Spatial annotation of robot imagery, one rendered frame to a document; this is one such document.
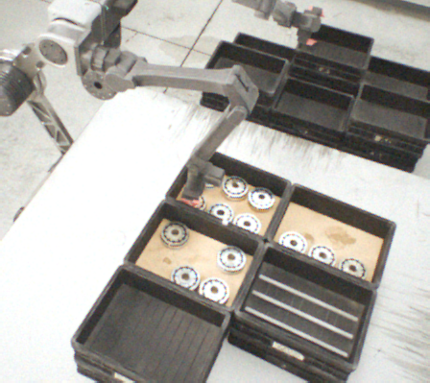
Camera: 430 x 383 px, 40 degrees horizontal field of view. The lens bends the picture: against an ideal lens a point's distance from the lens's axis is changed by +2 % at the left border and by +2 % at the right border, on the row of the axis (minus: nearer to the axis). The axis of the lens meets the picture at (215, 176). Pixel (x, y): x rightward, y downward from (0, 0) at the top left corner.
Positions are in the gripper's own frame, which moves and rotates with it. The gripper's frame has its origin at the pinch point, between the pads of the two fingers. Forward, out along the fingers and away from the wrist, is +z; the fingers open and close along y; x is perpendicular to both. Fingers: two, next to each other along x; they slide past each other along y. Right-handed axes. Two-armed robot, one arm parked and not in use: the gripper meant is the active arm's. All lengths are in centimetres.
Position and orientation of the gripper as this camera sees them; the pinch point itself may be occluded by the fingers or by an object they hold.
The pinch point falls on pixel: (192, 201)
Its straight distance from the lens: 215.3
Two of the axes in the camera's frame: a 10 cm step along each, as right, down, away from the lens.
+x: -9.5, -2.8, 1.1
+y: 2.9, -7.2, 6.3
